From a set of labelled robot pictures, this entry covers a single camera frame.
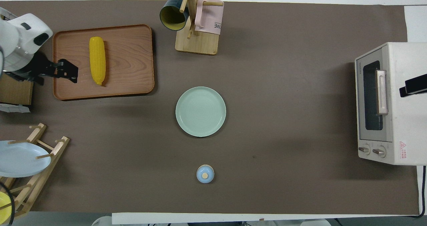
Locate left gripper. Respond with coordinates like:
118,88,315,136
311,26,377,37
3,13,79,86

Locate toaster oven glass door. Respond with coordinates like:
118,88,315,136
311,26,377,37
355,48,393,142

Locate yellow corn cob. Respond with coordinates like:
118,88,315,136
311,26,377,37
89,36,106,86

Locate pale green plate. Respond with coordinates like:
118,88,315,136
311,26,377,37
175,86,227,138

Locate white toaster oven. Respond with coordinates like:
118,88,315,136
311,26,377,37
354,42,427,166

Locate white crumpled plastic sheet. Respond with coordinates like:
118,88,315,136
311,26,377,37
0,103,31,114

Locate wooden dish rack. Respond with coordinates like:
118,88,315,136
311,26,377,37
0,123,70,224

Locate brown wooden tray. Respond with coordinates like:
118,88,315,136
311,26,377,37
52,24,155,101

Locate light blue plate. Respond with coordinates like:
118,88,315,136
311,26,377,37
0,140,52,178

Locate dark blue mug yellow inside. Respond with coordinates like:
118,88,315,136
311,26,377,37
159,0,190,31

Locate brown table mat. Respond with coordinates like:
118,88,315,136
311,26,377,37
0,0,420,216

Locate yellow plate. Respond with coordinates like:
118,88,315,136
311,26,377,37
0,191,14,222

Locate wooden mug tree stand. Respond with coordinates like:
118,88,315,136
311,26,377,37
159,0,225,56

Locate pink mug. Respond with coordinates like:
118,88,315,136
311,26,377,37
194,0,225,36

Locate small blue jar wooden knob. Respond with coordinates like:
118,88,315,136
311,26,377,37
196,164,215,184

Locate wire shelf rack wooden boards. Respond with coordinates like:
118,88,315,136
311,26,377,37
0,7,34,114

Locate black oven power cable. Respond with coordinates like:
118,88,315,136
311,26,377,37
405,165,427,218

